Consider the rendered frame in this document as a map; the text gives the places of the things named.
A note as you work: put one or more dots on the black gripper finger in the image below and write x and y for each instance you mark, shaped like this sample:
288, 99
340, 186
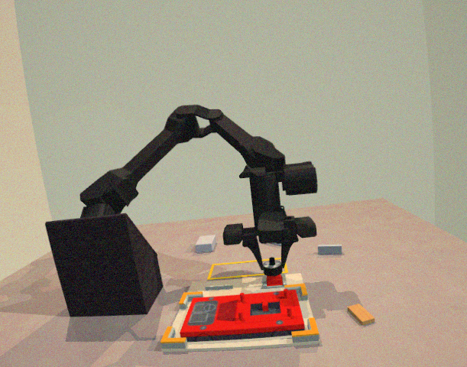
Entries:
285, 248
256, 251

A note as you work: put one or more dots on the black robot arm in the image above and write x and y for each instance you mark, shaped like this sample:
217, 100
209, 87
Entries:
266, 166

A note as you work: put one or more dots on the orange flat block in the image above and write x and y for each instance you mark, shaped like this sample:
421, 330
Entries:
360, 314

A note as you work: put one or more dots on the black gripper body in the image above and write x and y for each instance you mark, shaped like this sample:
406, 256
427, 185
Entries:
235, 233

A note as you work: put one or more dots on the black tyre with white rim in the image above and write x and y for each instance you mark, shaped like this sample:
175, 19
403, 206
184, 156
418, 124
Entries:
272, 270

